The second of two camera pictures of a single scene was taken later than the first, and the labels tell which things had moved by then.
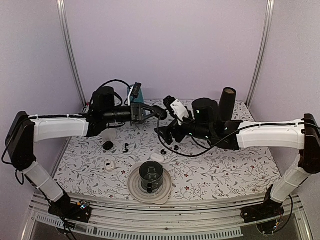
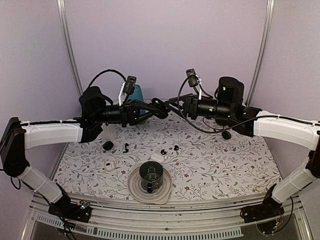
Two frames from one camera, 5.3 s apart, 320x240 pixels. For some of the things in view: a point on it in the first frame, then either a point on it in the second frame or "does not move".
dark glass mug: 151,173 does not move
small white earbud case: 110,165 does not move
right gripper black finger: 167,133 to 183,98
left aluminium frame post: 69,49 does not move
